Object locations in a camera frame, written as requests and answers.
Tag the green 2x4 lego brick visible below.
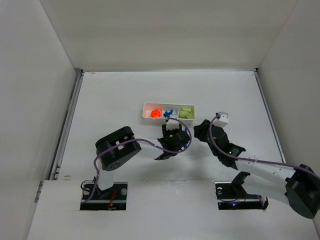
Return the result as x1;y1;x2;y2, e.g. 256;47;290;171
178;107;194;119

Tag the blue round lego piece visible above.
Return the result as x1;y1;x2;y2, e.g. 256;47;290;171
163;109;174;118

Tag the orange round lego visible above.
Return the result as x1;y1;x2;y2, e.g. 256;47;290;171
150;109;162;118

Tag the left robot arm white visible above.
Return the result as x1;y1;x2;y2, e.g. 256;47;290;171
95;123;192;191

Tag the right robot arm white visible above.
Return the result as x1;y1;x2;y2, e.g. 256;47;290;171
193;117;320;219

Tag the white three-compartment tray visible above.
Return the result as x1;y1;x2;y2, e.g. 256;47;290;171
142;102;196;126

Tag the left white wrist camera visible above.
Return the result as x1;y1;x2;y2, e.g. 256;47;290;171
165;118;180;131

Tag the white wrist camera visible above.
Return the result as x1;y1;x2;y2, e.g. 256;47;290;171
165;118;180;131
213;112;229;128

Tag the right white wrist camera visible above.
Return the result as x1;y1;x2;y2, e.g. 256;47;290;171
213;112;229;128

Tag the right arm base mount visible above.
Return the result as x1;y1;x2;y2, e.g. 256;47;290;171
215;171;269;211

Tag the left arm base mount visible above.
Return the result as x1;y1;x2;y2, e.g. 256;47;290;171
80;177;128;211

